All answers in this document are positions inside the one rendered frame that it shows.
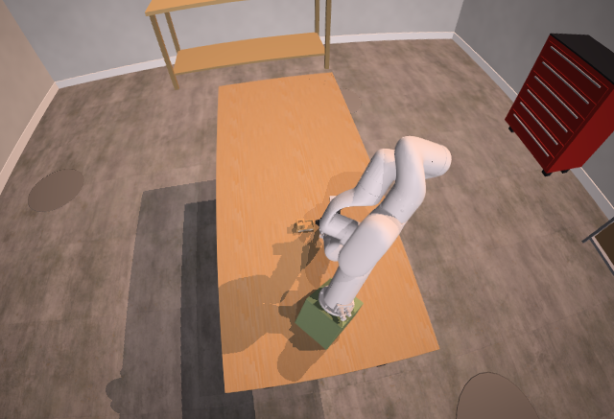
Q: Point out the wooden tray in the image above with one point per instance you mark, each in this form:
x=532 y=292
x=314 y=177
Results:
x=309 y=225

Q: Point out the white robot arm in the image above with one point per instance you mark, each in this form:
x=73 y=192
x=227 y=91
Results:
x=358 y=255

